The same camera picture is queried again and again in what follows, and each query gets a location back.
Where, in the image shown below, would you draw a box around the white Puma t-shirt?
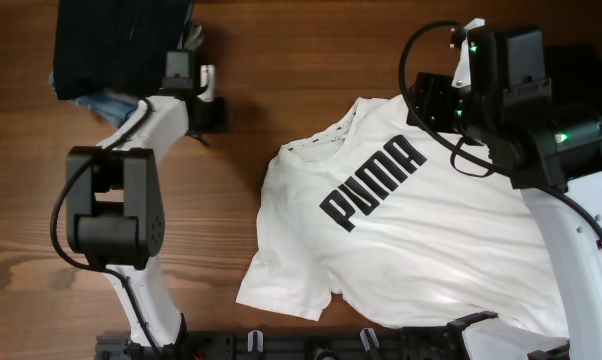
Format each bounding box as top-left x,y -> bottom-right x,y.
237,97 -> 568,337

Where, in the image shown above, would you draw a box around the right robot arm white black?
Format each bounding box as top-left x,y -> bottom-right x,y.
449,173 -> 602,359

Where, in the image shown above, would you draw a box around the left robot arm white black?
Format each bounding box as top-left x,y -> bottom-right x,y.
56,96 -> 228,358

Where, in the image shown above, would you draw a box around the folded grey garment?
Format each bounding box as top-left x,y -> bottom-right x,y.
178,20 -> 204,51

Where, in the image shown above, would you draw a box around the folded blue jeans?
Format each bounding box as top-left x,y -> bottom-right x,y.
48,72 -> 140,128

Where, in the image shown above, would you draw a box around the folded dark navy garment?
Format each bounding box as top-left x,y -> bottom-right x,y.
53,0 -> 193,100

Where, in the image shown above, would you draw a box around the black garment pile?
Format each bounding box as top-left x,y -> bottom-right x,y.
544,45 -> 602,115

